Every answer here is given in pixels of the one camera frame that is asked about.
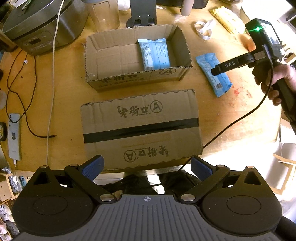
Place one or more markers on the grey rice cooker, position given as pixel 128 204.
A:
pixel 38 27

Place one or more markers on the cardboard box lid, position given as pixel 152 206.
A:
pixel 143 130

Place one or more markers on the yellow wet wipes pack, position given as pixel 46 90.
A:
pixel 230 21

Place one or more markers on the dark blue air fryer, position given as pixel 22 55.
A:
pixel 185 5

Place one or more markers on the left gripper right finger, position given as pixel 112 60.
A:
pixel 210 177

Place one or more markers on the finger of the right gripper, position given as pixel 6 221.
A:
pixel 233 63

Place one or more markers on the black phone stand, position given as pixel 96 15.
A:
pixel 143 13

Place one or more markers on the person right hand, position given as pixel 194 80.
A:
pixel 263 77

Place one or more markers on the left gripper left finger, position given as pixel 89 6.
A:
pixel 83 176

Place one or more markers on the open cardboard box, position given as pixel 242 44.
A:
pixel 114 58

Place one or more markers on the red yellow apple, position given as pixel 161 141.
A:
pixel 250 45

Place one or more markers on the light blue smartphone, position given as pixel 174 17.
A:
pixel 14 136

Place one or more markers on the black tape roll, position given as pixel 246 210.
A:
pixel 3 131

